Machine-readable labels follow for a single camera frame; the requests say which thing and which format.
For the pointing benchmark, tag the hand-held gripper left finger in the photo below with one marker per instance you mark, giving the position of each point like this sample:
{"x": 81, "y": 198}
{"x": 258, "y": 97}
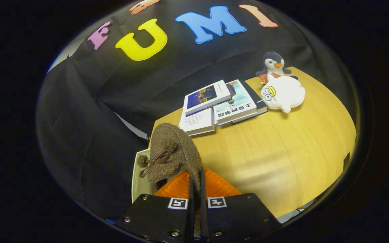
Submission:
{"x": 191, "y": 216}

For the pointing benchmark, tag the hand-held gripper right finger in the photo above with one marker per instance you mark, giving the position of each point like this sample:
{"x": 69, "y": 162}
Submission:
{"x": 204, "y": 216}

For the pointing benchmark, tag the green fabric storage box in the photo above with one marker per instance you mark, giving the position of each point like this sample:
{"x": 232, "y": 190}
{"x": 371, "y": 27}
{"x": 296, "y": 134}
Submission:
{"x": 140, "y": 185}

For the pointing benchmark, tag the brown fuzzy shoe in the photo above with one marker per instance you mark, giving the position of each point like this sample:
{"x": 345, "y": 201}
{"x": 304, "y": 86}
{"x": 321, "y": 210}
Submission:
{"x": 177, "y": 148}

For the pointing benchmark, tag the white book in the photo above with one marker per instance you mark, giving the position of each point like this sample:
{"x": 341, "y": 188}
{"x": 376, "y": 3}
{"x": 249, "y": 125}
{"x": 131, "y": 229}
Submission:
{"x": 196, "y": 121}

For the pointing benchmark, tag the book with light blue cover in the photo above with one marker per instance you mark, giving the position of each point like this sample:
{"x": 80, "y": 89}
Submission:
{"x": 235, "y": 105}

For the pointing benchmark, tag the book with dark picture cover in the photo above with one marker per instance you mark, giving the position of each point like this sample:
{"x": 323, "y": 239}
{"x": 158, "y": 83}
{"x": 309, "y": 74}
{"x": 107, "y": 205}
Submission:
{"x": 204, "y": 96}

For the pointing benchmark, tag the black book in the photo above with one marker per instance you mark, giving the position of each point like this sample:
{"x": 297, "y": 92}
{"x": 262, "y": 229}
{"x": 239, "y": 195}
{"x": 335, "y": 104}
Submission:
{"x": 258, "y": 101}

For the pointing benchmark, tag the black backdrop cloth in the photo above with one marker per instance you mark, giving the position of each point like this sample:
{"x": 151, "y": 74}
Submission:
{"x": 96, "y": 118}

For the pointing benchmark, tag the white plush toy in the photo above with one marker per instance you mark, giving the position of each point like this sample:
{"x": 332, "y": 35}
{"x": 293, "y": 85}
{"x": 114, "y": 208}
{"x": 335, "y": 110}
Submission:
{"x": 285, "y": 94}

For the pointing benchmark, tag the penguin plush toy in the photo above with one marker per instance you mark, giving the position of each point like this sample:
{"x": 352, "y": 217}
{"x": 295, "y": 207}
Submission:
{"x": 273, "y": 62}

